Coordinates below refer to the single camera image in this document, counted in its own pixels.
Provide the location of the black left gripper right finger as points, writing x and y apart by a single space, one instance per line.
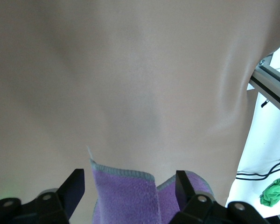
200 210

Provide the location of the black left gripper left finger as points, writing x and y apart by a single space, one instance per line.
67 196

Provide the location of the small black clip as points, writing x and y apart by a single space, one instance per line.
265 103

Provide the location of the green crumpled cloth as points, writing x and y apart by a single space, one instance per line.
274 192

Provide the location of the purple microfibre towel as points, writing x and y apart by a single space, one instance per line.
126 198

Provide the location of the aluminium camera mount post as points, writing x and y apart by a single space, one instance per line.
270 81

